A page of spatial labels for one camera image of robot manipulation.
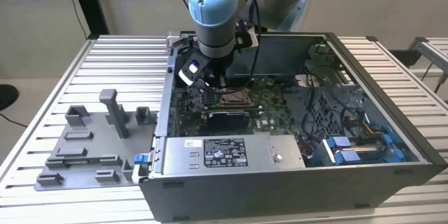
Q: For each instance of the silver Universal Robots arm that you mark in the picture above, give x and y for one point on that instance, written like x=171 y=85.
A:
x=214 y=40

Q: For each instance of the black power supply label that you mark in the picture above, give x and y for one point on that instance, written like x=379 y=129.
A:
x=225 y=153

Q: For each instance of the grey parts rack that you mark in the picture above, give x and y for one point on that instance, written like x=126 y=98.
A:
x=105 y=145

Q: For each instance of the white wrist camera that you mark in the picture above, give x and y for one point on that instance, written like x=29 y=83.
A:
x=187 y=75

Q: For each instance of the black metal post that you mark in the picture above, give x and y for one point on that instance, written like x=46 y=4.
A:
x=90 y=3

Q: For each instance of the blue disk carrier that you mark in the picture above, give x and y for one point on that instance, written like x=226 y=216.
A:
x=341 y=142
x=349 y=157

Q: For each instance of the green motherboard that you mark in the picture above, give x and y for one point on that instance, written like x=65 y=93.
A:
x=277 y=113

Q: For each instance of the black round chair base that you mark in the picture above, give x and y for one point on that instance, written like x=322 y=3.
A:
x=7 y=96

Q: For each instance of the CPU socket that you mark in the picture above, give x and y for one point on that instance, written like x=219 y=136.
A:
x=238 y=105

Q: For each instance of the silver coin battery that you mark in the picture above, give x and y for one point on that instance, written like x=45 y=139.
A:
x=269 y=83

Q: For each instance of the blue case latch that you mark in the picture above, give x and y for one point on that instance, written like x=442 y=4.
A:
x=139 y=160

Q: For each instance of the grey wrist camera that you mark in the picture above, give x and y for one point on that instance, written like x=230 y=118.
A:
x=253 y=41

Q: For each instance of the metal drive cage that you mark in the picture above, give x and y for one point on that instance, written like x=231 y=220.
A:
x=329 y=98

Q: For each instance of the silver power supply unit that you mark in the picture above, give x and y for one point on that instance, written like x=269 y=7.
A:
x=259 y=153

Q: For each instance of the aluminium side table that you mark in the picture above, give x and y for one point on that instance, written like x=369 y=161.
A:
x=434 y=51

